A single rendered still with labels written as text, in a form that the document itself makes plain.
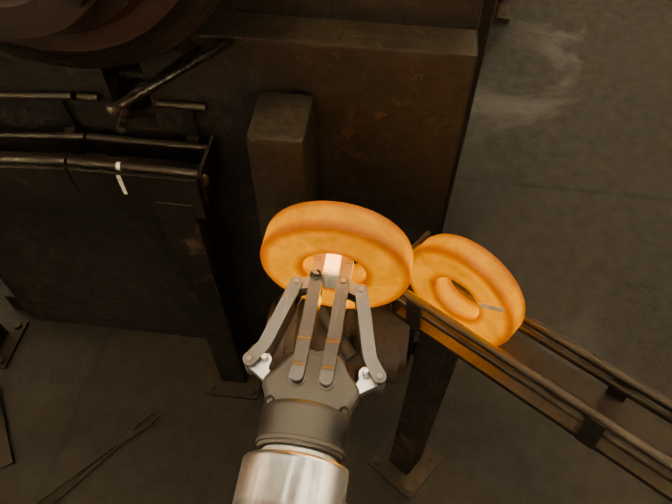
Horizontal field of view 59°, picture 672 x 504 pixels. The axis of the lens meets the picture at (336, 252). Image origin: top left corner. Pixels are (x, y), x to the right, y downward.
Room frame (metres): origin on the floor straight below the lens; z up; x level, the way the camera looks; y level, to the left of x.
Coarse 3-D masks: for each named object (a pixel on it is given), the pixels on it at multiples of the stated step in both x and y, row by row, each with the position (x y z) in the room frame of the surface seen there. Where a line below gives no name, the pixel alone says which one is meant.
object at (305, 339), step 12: (312, 276) 0.31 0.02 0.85; (312, 288) 0.30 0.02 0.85; (312, 300) 0.29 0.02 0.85; (312, 312) 0.27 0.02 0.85; (300, 324) 0.26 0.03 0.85; (312, 324) 0.26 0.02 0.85; (300, 336) 0.25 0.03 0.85; (312, 336) 0.25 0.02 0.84; (300, 348) 0.23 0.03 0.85; (312, 348) 0.25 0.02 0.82; (300, 360) 0.22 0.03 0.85; (300, 372) 0.21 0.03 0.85
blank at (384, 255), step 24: (288, 216) 0.36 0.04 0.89; (312, 216) 0.35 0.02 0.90; (336, 216) 0.34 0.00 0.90; (360, 216) 0.35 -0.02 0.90; (264, 240) 0.35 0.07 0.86; (288, 240) 0.34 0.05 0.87; (312, 240) 0.33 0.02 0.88; (336, 240) 0.33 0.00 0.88; (360, 240) 0.33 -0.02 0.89; (384, 240) 0.33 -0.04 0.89; (408, 240) 0.35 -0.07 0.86; (264, 264) 0.35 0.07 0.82; (288, 264) 0.34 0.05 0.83; (312, 264) 0.36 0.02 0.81; (360, 264) 0.33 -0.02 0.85; (384, 264) 0.32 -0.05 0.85; (408, 264) 0.32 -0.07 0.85; (384, 288) 0.33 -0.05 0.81
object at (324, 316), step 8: (320, 312) 0.44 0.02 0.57; (328, 312) 0.44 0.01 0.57; (320, 320) 0.43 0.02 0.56; (328, 320) 0.42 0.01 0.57; (328, 328) 0.41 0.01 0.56; (344, 336) 0.40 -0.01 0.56; (352, 336) 0.41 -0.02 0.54; (344, 344) 0.39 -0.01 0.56; (352, 344) 0.39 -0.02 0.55; (344, 352) 0.38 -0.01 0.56; (352, 352) 0.38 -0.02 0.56; (352, 360) 0.37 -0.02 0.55
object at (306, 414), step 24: (288, 360) 0.23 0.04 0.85; (312, 360) 0.23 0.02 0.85; (264, 384) 0.21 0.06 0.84; (288, 384) 0.20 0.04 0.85; (312, 384) 0.20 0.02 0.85; (336, 384) 0.20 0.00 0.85; (264, 408) 0.18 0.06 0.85; (288, 408) 0.17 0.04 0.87; (312, 408) 0.17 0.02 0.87; (336, 408) 0.18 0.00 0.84; (264, 432) 0.16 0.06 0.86; (288, 432) 0.16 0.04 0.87; (312, 432) 0.16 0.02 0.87; (336, 432) 0.16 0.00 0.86; (336, 456) 0.14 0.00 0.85
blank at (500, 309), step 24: (432, 240) 0.43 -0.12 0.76; (456, 240) 0.41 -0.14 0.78; (432, 264) 0.40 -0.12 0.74; (456, 264) 0.38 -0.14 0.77; (480, 264) 0.37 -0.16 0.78; (432, 288) 0.40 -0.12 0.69; (480, 288) 0.36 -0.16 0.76; (504, 288) 0.35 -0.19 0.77; (456, 312) 0.38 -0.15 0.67; (480, 312) 0.35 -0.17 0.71; (504, 312) 0.33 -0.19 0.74; (504, 336) 0.33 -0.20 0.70
